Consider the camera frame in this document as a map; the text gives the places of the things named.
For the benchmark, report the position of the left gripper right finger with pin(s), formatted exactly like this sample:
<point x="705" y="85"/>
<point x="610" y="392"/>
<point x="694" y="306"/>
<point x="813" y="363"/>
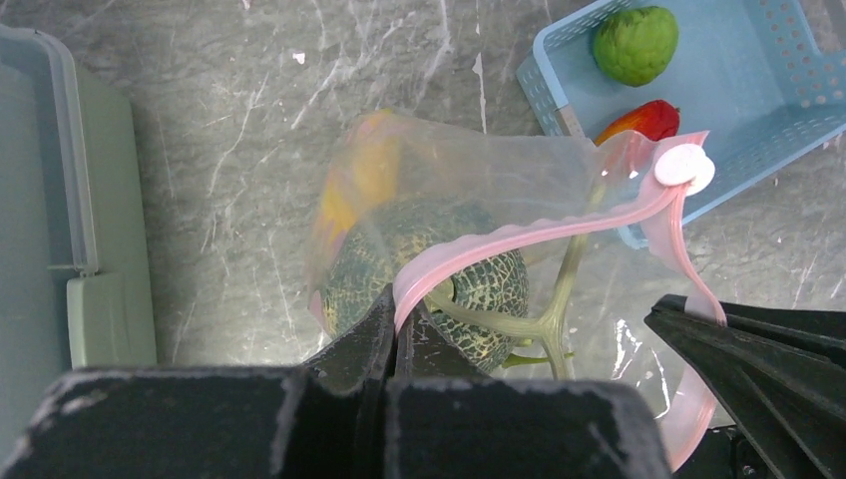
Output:
<point x="480" y="427"/>

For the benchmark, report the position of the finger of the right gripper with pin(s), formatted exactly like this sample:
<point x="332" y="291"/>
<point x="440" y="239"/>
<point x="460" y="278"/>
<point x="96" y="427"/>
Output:
<point x="779" y="373"/>

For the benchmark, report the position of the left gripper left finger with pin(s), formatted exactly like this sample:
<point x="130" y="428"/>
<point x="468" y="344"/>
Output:
<point x="318" y="419"/>

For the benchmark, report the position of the green netted melon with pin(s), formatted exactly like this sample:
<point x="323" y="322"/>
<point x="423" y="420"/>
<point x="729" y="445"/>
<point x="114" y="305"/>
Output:
<point x="468" y="270"/>

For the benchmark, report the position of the clear zip top bag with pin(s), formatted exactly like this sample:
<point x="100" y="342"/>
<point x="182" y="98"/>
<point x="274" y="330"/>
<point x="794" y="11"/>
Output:
<point x="627" y="181"/>

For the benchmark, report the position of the yellow banana bunch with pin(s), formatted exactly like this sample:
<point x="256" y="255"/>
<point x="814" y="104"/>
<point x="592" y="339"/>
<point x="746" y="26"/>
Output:
<point x="361" y="176"/>

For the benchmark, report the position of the light blue plastic basket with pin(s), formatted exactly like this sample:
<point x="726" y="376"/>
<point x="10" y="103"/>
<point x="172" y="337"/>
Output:
<point x="749" y="73"/>

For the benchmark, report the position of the light green custard apple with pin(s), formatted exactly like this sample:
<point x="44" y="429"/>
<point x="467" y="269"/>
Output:
<point x="635" y="46"/>

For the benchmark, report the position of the clear plastic storage bin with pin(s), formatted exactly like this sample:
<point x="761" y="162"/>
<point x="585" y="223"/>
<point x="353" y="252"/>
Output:
<point x="75" y="275"/>

